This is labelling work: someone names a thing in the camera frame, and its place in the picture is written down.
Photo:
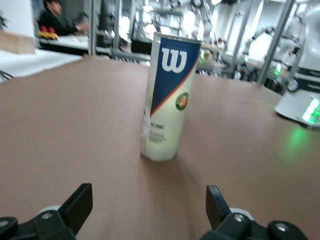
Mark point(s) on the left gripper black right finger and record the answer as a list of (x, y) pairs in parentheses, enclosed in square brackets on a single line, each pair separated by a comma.
[(237, 228)]

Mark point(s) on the person in black clothes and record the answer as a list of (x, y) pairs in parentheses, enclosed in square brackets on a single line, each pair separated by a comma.
[(53, 21)]

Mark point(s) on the aluminium frame post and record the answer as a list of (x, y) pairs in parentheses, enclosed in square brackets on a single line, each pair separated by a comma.
[(275, 42), (93, 27)]

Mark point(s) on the white table cloth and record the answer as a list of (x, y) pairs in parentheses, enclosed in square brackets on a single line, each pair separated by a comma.
[(37, 62)]

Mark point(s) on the light wooden block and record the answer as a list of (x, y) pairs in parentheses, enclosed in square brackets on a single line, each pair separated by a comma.
[(15, 42)]

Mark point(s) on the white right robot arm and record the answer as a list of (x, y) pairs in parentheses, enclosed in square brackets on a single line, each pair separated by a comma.
[(310, 57)]

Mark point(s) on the green potted plant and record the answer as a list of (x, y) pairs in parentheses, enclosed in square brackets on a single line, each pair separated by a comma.
[(2, 22)]

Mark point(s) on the yellow toy with red caps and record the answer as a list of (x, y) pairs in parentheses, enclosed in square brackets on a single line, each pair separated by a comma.
[(48, 35)]

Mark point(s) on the blue white tennis ball can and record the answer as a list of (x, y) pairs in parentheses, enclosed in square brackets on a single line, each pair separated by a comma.
[(170, 100)]

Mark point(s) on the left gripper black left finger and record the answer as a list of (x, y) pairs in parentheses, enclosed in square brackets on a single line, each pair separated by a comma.
[(50, 227)]

